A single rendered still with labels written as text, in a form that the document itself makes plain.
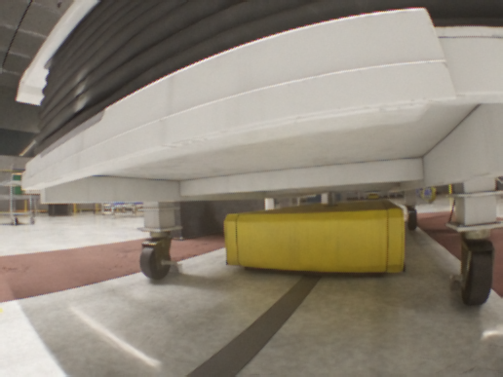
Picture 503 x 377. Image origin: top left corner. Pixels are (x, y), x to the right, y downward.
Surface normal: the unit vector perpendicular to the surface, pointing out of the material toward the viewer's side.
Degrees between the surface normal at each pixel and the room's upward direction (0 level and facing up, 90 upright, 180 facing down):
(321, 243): 90
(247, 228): 90
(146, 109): 90
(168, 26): 141
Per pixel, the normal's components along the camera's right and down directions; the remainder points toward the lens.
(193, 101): -0.47, -0.02
